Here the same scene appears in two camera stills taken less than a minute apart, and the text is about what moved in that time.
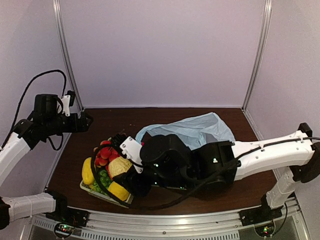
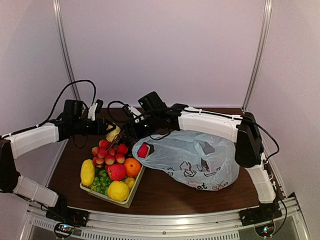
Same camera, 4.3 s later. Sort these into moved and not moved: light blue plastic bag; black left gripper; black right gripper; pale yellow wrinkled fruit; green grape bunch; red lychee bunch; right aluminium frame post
Moved: pale yellow wrinkled fruit; light blue plastic bag; black right gripper; black left gripper
Not moved: green grape bunch; red lychee bunch; right aluminium frame post
